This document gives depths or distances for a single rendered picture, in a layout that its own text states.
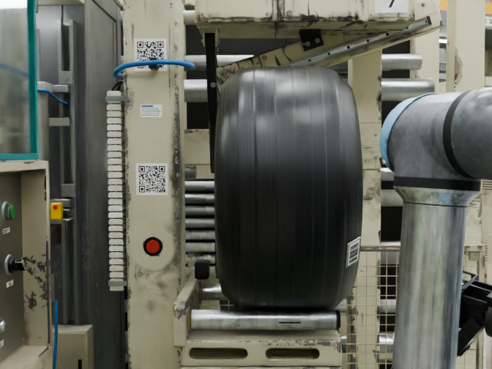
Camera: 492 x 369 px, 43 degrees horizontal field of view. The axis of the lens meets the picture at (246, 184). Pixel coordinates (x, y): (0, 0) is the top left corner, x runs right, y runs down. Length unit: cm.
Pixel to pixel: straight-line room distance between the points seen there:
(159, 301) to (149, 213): 21
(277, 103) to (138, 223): 45
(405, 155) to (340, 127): 44
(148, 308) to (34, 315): 31
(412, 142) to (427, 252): 15
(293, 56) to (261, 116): 61
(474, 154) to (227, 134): 63
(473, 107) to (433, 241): 19
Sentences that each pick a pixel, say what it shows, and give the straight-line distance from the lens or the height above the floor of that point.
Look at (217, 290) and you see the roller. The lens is 170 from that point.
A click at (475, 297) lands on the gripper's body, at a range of 118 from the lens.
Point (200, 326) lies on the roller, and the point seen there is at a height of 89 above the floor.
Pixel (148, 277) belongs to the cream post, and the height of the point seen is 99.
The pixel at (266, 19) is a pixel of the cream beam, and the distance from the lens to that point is 175.
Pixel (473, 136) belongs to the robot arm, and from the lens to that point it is 79.
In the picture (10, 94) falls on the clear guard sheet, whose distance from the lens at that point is 119.
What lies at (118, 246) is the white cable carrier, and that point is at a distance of 151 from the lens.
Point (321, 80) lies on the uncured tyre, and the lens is 138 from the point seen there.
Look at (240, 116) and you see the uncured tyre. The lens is 129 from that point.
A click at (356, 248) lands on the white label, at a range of 132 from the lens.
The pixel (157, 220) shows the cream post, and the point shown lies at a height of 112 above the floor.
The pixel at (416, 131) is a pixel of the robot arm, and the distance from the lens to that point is 85.
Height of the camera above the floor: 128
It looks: 3 degrees down
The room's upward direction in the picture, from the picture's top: straight up
